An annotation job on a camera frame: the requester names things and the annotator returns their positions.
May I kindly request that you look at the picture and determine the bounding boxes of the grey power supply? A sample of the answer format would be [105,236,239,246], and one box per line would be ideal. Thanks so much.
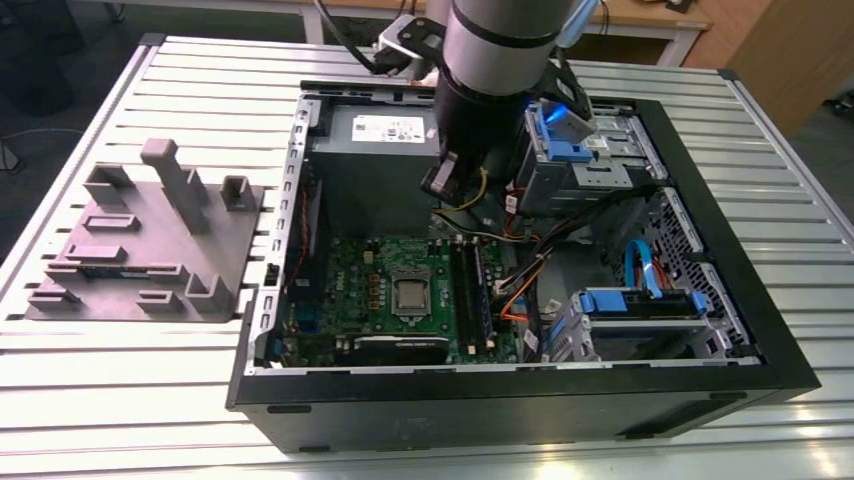
[307,103,445,239]

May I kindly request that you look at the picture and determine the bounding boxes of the orange wire bundle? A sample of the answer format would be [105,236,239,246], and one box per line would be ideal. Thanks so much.
[497,269,537,322]

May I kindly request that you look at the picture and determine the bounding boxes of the pale blue disk carrier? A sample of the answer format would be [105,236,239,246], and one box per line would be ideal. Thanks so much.
[544,299,593,364]

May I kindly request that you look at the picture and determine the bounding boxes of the red fan wire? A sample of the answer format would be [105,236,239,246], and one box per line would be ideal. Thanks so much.
[297,184,315,281]

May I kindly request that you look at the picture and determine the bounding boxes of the wooden desk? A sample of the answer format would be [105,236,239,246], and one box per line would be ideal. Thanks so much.
[580,0,716,69]

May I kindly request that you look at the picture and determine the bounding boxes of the blue plastic drive latch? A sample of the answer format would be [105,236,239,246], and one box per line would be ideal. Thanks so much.
[526,102,596,164]

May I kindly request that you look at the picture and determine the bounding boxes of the silver CPU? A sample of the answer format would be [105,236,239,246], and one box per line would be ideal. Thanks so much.
[394,280,427,309]

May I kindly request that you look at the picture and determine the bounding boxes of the metal socket cover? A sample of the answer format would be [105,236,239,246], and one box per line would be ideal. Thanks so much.
[389,267,437,324]

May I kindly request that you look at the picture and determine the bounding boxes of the wooden cabinet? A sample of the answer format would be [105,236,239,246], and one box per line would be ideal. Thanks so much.
[686,0,854,139]

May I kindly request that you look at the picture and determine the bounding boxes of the black PC case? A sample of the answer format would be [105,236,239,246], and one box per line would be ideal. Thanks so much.
[225,79,822,455]

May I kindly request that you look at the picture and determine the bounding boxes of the metal drive cage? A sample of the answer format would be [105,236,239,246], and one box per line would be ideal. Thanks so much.
[520,99,669,216]

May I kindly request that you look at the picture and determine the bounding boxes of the dark RAM stick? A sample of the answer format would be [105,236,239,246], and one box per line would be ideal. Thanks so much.
[78,265,153,280]

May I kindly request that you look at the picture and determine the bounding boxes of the yellow wire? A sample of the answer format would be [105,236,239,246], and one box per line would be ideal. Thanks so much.
[433,167,489,216]

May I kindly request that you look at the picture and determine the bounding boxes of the black wire bundle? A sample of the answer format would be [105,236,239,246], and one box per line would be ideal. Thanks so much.
[493,187,662,296]

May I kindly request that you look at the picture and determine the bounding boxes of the grey camera bracket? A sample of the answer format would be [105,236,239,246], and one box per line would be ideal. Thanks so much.
[374,13,446,81]

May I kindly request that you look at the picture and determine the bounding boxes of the grey parts rack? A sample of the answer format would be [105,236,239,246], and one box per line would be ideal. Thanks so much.
[24,138,269,325]

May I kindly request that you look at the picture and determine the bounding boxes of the blue wire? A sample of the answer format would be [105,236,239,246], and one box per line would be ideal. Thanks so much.
[624,238,669,301]

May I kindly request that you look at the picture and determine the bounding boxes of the green motherboard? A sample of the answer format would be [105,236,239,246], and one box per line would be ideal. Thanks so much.
[277,234,529,366]

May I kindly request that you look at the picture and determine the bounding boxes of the metal disk bay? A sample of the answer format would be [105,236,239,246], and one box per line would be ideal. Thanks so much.
[544,287,760,364]

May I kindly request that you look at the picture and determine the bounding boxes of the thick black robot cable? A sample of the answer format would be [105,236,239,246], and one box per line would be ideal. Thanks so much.
[313,0,382,76]

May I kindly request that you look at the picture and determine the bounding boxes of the black graphics card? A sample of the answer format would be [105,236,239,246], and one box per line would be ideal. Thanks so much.
[333,332,453,366]

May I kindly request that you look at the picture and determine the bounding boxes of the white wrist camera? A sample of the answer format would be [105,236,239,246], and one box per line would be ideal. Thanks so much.
[538,97,598,151]

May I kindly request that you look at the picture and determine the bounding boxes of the black RAM slot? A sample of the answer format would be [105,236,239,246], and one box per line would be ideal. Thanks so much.
[450,238,475,351]
[466,238,500,349]

